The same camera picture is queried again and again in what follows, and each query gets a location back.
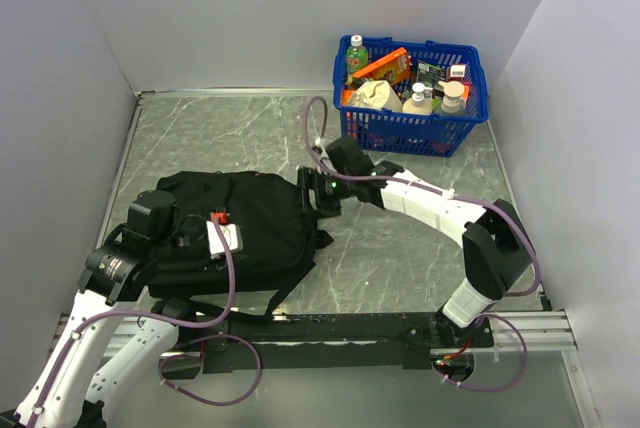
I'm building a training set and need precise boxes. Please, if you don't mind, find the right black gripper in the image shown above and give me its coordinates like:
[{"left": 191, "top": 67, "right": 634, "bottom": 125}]
[{"left": 286, "top": 166, "right": 355, "bottom": 222}]

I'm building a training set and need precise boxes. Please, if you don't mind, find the black student backpack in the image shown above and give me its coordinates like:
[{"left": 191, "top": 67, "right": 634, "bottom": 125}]
[{"left": 148, "top": 171, "right": 333, "bottom": 325}]

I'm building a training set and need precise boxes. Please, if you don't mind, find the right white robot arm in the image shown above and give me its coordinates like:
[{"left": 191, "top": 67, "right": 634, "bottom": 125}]
[{"left": 305, "top": 137, "right": 535, "bottom": 346}]

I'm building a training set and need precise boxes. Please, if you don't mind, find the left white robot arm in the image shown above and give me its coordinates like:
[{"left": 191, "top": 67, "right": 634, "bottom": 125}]
[{"left": 1, "top": 191, "right": 207, "bottom": 427}]

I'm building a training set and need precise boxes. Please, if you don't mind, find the beige crumpled paper bag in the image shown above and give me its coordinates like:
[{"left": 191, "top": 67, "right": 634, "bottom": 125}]
[{"left": 345, "top": 80, "right": 403, "bottom": 112}]

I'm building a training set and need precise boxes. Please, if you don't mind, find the blue plastic shopping basket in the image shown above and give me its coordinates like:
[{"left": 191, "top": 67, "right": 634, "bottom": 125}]
[{"left": 333, "top": 35, "right": 489, "bottom": 157}]

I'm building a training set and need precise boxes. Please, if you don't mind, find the green drink bottle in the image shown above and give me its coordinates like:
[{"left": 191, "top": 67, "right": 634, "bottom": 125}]
[{"left": 345, "top": 35, "right": 369, "bottom": 75}]

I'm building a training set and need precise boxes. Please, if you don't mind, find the white pump lotion bottle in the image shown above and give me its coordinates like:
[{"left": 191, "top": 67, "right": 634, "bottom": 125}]
[{"left": 402, "top": 82, "right": 433, "bottom": 116}]

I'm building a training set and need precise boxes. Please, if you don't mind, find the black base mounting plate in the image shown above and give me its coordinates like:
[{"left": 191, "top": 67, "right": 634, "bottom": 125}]
[{"left": 162, "top": 312, "right": 494, "bottom": 381}]

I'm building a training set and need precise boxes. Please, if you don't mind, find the orange snack box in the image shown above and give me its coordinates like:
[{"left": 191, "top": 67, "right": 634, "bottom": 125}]
[{"left": 351, "top": 47, "right": 411, "bottom": 86}]

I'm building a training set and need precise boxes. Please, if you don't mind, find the dark green packet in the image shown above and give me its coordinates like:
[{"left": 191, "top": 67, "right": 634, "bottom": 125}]
[{"left": 414, "top": 61, "right": 446, "bottom": 99}]

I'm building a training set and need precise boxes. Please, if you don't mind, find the beige cap pump bottle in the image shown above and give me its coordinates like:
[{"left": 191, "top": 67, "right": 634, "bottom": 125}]
[{"left": 435, "top": 81, "right": 466, "bottom": 116}]

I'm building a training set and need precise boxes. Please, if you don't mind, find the small white red box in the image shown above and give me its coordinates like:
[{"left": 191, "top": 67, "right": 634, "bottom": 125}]
[{"left": 447, "top": 63, "right": 467, "bottom": 81}]

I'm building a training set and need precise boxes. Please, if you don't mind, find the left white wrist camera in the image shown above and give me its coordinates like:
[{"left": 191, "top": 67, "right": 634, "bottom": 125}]
[{"left": 206, "top": 211, "right": 243, "bottom": 259}]

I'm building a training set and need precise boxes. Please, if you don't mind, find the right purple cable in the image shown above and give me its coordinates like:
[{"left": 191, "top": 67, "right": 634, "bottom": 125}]
[{"left": 303, "top": 95, "right": 543, "bottom": 392}]

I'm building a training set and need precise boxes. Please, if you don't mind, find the aluminium rail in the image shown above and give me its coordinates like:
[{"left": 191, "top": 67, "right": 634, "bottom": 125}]
[{"left": 47, "top": 310, "right": 579, "bottom": 360}]

